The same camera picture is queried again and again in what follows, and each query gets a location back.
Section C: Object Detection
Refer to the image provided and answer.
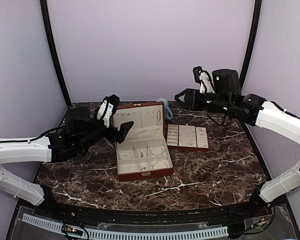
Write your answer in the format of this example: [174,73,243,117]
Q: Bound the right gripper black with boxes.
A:
[175,87,232,115]

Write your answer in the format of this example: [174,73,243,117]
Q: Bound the brown jewelry box cream lining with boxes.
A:
[112,102,174,182]

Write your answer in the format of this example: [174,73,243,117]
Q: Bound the brown jewelry tray cream lining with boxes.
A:
[166,124,209,152]

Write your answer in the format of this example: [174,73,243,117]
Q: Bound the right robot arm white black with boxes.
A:
[174,66,300,217]

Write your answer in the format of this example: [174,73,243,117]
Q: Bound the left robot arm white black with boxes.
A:
[0,107,134,218]

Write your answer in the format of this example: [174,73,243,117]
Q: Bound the light blue mug upside down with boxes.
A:
[156,97,173,120]

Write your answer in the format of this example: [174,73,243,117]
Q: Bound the silver bangle upper compartment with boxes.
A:
[150,146,165,156]

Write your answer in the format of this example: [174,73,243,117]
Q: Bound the silver bangle compartment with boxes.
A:
[151,161,169,170]
[150,146,165,156]

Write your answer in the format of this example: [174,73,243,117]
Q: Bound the silver bangle lower compartment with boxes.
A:
[151,161,169,170]

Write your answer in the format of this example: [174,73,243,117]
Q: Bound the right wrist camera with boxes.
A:
[192,66,215,94]

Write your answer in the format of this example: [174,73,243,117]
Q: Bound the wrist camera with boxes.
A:
[93,94,120,128]
[192,66,215,94]

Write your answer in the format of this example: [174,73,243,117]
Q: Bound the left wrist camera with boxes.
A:
[93,94,120,128]

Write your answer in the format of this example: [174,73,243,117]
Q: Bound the right black frame post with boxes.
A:
[231,0,262,104]

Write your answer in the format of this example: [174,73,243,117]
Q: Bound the black frame post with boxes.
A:
[39,0,72,108]
[231,0,262,104]

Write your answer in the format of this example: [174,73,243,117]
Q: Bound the white slotted cable duct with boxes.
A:
[21,213,229,240]

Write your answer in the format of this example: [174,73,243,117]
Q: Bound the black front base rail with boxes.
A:
[14,193,291,227]

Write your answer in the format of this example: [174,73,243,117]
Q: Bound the left black frame post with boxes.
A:
[39,0,72,108]

